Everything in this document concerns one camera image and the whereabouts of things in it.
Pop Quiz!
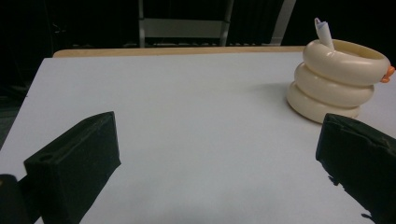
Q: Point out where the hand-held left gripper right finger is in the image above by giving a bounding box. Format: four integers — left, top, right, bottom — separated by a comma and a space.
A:
315, 113, 396, 224

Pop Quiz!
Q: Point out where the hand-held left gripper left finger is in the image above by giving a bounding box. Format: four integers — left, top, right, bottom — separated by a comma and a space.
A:
23, 111, 122, 224

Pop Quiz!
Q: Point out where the cream ringed pen holder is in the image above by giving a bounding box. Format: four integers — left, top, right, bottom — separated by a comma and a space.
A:
286, 38, 396, 125

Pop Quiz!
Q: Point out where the white pen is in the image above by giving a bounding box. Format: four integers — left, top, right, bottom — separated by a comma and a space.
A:
313, 17, 336, 51

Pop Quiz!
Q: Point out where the white table mat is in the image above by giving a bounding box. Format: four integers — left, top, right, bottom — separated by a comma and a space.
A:
0, 51, 396, 224

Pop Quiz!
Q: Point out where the grey metal stand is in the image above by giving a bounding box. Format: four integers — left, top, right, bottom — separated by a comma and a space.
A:
137, 0, 297, 49

